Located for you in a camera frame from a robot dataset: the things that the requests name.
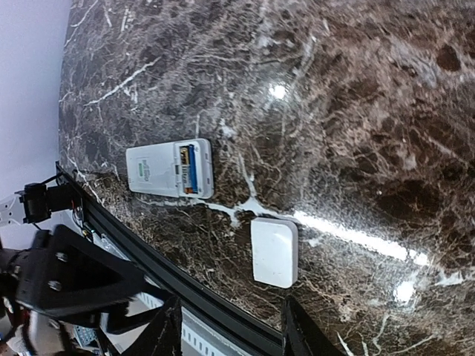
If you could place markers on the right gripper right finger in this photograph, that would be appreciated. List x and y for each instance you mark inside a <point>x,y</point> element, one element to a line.
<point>300,335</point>

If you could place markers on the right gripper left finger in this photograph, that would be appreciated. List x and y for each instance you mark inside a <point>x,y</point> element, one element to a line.
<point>162,336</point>

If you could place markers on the white slotted cable duct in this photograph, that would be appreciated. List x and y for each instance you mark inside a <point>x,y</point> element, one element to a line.
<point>197,337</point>

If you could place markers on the blue battery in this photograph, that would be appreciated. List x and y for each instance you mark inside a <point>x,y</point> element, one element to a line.
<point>193,169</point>

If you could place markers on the white battery compartment cover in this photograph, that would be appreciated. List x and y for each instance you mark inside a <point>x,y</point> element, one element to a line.
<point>274,252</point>

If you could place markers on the black front table rail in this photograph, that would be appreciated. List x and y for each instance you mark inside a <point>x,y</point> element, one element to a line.
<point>224,319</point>

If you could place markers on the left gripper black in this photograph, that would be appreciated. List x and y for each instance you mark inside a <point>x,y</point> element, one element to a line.
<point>60,275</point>

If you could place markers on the white remote control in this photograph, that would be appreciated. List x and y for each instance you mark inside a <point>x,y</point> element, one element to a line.
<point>156,169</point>

